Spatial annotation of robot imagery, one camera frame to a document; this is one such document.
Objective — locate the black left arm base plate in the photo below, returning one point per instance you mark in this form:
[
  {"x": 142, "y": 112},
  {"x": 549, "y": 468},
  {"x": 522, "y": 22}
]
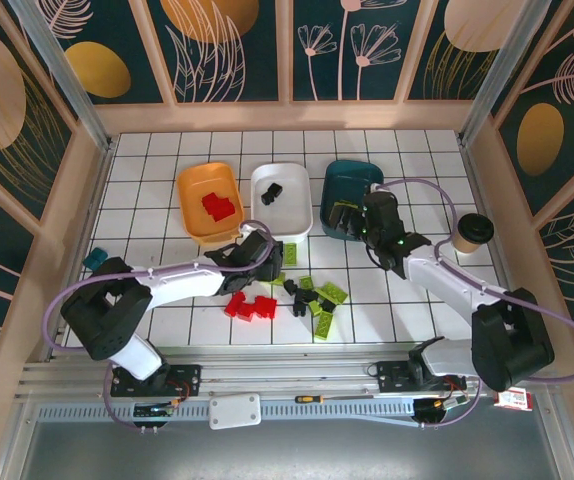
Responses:
[{"x": 187, "y": 380}]

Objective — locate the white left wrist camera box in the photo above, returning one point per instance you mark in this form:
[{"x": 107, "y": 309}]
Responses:
[{"x": 247, "y": 231}]

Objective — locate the small electronics board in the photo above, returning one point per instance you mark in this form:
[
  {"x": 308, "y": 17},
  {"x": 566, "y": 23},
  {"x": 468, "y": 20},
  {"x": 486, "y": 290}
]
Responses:
[{"x": 154, "y": 410}]

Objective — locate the paper cup with black lid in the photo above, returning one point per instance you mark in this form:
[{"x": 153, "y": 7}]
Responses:
[{"x": 476, "y": 230}]

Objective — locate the aluminium mounting rail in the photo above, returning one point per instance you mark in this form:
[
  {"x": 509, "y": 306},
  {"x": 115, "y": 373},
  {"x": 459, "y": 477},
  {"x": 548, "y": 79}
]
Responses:
[{"x": 287, "y": 380}]

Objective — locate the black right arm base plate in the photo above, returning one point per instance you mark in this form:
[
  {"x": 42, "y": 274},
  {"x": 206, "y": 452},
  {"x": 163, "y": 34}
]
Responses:
[{"x": 392, "y": 377}]

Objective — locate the white plastic container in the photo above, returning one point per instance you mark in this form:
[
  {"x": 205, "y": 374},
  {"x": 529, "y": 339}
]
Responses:
[{"x": 287, "y": 210}]

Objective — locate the orange plastic container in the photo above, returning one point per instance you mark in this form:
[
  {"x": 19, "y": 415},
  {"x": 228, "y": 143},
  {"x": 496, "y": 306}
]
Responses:
[{"x": 192, "y": 185}]

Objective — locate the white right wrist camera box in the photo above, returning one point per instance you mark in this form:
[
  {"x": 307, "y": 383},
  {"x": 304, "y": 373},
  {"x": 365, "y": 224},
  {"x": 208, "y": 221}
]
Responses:
[{"x": 373, "y": 188}]

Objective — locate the aluminium frame post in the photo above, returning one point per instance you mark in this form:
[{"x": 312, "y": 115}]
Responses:
[
  {"x": 64, "y": 75},
  {"x": 504, "y": 75}
]

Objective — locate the yellow black screwdriver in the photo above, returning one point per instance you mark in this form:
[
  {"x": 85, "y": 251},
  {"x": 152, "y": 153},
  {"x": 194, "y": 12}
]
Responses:
[{"x": 309, "y": 398}]

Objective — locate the red white small box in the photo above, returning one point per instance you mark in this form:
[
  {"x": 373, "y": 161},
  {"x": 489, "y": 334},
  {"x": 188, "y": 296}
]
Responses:
[{"x": 514, "y": 401}]

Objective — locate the white rectangular plate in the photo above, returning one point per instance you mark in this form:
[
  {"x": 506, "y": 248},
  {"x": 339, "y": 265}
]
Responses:
[{"x": 234, "y": 411}]

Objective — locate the teal plastic container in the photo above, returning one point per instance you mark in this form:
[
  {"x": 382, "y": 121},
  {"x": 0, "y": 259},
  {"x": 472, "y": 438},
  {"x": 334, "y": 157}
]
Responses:
[{"x": 347, "y": 175}]

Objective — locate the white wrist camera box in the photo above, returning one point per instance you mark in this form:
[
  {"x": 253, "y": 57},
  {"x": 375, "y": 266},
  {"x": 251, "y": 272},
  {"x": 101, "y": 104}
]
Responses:
[
  {"x": 373, "y": 188},
  {"x": 247, "y": 231}
]

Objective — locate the green lego brick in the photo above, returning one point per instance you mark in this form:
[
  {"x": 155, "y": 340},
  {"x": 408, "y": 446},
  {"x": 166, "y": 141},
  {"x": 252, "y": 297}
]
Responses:
[
  {"x": 291, "y": 254},
  {"x": 308, "y": 283},
  {"x": 327, "y": 296},
  {"x": 279, "y": 280},
  {"x": 324, "y": 325},
  {"x": 338, "y": 290},
  {"x": 342, "y": 205}
]

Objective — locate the teal lego brick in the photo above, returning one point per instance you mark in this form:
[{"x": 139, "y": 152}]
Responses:
[{"x": 94, "y": 258}]

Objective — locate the electronics board with yellow connector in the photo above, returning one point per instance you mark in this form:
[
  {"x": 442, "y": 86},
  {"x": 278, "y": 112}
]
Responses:
[{"x": 432, "y": 406}]

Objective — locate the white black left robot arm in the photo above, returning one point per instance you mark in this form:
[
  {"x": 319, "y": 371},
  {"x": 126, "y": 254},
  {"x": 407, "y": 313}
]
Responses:
[{"x": 182, "y": 280}]

